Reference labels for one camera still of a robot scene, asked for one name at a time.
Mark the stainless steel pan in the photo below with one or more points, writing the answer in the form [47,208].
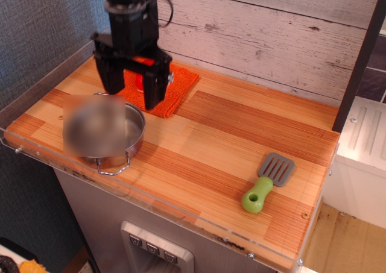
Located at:
[102,131]

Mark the grey toy fridge cabinet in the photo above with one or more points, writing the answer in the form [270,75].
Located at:
[100,213]

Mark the dark right vertical post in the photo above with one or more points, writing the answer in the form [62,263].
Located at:
[365,52]

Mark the orange cloth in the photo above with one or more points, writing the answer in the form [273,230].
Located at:
[183,82]

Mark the grey green toy spatula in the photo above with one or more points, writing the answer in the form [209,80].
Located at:
[274,171]

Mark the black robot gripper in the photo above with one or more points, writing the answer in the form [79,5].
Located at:
[134,32]

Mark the white toy sink unit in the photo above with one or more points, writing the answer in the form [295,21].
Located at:
[356,179]

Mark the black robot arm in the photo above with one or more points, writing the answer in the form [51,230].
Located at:
[132,45]

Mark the silver dispenser button panel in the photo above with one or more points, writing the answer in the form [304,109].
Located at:
[148,252]

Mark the clear acrylic table guard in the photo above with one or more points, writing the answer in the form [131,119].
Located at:
[262,90]

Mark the red white toy sushi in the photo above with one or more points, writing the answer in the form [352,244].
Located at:
[139,77]

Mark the yellow black object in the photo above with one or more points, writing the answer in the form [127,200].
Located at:
[8,265]

